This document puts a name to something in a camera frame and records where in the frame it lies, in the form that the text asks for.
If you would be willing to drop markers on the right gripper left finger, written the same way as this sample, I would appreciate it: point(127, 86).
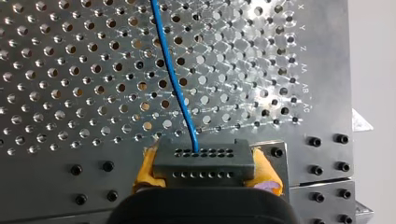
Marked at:
point(144, 175)

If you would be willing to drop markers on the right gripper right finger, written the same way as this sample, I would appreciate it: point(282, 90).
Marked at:
point(264, 177)

